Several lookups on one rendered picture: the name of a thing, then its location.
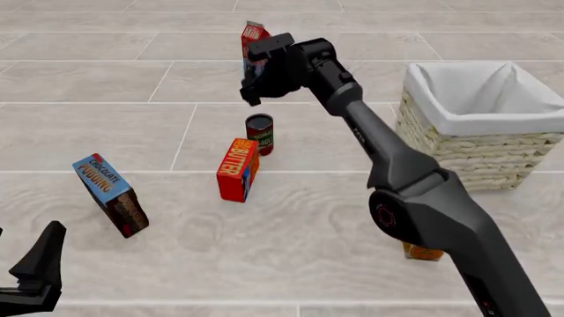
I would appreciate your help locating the black and grey right robot arm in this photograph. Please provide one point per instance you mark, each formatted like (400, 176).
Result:
(396, 165)

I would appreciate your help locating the red butter box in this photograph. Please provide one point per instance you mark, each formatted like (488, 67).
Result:
(235, 171)

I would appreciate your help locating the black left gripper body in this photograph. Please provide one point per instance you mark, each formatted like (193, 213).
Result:
(26, 298)

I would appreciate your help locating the tomato sauce can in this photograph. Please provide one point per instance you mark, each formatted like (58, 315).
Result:
(261, 132)

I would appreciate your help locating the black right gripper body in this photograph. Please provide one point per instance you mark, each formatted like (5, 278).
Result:
(278, 79)

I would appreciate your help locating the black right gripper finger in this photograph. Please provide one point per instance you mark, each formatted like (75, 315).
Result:
(251, 95)

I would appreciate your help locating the pale woven wicker basket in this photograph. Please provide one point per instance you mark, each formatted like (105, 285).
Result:
(489, 158)

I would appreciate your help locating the white cloth basket liner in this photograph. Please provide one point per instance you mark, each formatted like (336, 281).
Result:
(480, 95)

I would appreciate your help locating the red and white milk carton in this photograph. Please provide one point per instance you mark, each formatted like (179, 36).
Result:
(252, 34)

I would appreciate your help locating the blue chocolate pudding box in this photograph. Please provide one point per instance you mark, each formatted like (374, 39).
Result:
(106, 188)

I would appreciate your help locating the orange juice carton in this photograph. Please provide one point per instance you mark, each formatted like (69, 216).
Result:
(425, 253)

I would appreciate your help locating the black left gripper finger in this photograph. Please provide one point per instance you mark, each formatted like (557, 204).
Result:
(42, 257)

